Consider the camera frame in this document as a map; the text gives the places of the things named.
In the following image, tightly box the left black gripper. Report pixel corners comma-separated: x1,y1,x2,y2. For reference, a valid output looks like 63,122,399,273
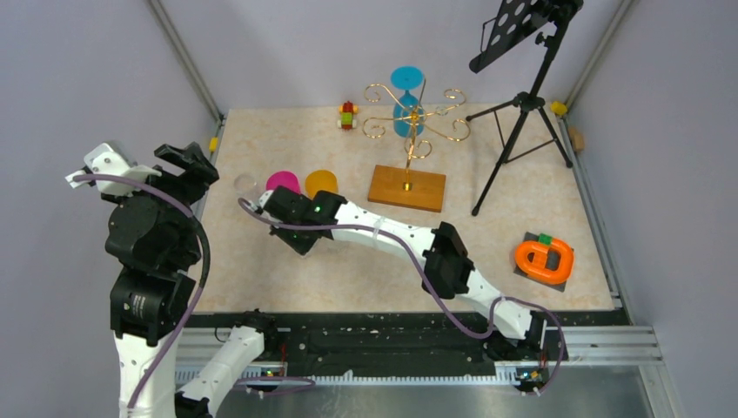
104,140,220,261

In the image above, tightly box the yellow wine glass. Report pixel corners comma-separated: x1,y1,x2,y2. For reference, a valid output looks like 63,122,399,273
305,170,339,199

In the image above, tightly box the magenta wine glass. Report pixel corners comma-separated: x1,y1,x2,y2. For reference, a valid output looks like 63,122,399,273
265,171,301,194

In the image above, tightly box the gold wire glass rack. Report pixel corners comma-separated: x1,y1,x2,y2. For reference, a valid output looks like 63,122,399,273
361,84,471,213

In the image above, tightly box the blue wine glass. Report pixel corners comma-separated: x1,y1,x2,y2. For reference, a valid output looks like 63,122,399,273
391,66,425,138

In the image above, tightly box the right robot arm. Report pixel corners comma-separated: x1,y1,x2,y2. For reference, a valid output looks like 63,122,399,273
241,186,555,359

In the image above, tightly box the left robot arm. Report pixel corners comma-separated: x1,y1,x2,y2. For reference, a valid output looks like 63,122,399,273
84,143,279,417

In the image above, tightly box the colourful toy car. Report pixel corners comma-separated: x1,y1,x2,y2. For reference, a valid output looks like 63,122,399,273
337,100,359,131

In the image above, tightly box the orange tape dispenser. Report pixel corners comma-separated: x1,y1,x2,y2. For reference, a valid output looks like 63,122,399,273
513,232,575,293

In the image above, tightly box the yellow corner clamp right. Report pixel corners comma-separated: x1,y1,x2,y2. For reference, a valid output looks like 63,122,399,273
550,101,568,118

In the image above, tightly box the black music stand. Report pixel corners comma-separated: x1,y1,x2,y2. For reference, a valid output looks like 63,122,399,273
465,0,584,216

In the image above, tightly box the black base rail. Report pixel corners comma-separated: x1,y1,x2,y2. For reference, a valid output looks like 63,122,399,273
184,310,629,382

